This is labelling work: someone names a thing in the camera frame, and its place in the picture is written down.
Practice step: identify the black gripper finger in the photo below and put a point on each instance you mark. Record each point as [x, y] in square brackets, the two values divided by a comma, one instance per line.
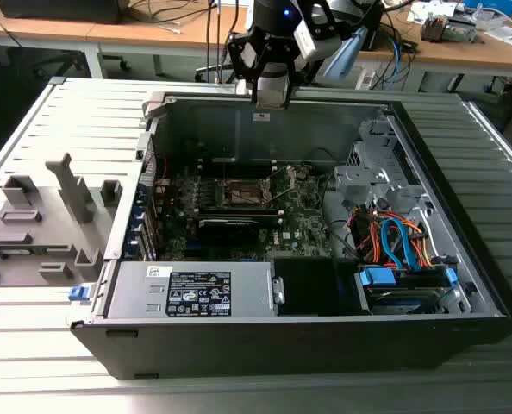
[291, 64]
[256, 64]

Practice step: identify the silver CPU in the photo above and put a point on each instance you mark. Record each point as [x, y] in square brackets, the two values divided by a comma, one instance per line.
[273, 92]

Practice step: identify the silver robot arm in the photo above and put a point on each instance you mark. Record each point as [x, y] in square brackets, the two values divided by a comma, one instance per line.
[346, 52]

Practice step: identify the black RAM slot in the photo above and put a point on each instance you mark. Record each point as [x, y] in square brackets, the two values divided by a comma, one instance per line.
[239, 164]

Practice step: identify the CPU socket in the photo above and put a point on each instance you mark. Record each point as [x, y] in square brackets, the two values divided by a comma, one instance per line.
[243, 194]

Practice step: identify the office chair base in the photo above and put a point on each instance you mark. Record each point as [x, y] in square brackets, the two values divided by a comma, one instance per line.
[213, 69]

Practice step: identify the black speaker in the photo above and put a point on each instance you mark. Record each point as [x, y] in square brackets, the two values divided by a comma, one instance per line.
[373, 30]

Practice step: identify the grey metal drive cage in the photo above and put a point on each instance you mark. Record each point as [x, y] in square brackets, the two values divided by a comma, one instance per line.
[368, 177]

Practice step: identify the metal heat sink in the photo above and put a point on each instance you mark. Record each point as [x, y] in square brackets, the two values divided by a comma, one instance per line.
[432, 28]

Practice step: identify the black RAM stick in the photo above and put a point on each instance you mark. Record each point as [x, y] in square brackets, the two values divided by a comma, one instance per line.
[270, 220]
[239, 210]

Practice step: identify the white papers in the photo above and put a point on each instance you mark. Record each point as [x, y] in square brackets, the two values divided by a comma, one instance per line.
[428, 10]

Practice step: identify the wooden desk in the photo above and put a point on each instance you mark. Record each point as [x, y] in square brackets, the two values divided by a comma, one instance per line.
[454, 52]
[109, 30]

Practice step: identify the green motherboard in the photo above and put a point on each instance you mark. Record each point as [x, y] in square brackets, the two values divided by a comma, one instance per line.
[299, 215]

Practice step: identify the grey device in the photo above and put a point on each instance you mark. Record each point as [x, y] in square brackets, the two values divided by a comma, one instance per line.
[460, 30]

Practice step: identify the black graphics card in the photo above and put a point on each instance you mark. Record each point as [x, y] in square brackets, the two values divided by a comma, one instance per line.
[226, 235]

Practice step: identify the black box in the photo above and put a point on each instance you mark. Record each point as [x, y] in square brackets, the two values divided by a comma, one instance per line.
[66, 10]

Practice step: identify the black office chair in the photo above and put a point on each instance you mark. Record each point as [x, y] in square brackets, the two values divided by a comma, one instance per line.
[58, 60]

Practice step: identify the blue box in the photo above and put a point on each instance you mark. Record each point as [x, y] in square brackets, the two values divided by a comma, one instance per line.
[493, 4]

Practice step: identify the grey parts rack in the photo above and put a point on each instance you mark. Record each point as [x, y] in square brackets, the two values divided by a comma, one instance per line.
[66, 215]

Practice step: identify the hard disk in blue carrier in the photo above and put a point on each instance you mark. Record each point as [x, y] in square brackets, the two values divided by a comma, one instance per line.
[394, 299]

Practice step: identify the grey power supply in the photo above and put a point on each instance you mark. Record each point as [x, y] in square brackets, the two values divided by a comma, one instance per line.
[131, 289]

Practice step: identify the black PC case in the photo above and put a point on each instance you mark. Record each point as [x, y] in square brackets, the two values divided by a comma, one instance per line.
[239, 349]

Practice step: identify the blue case latch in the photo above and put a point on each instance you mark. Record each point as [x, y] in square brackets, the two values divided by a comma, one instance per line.
[77, 294]

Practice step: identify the green RAM stick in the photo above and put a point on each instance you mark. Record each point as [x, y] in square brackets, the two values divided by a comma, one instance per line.
[23, 250]

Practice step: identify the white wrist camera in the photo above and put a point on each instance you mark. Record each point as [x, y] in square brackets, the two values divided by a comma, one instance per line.
[314, 43]

